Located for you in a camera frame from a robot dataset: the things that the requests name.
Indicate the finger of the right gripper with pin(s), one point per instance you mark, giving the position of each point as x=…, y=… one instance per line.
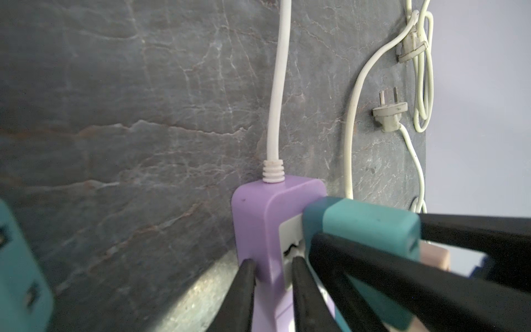
x=442, y=301
x=505, y=241

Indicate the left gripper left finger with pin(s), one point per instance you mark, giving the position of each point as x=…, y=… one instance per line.
x=237, y=308

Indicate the purple power strip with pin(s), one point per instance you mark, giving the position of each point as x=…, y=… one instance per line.
x=267, y=220

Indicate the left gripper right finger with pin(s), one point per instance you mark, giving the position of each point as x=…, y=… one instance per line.
x=310, y=310

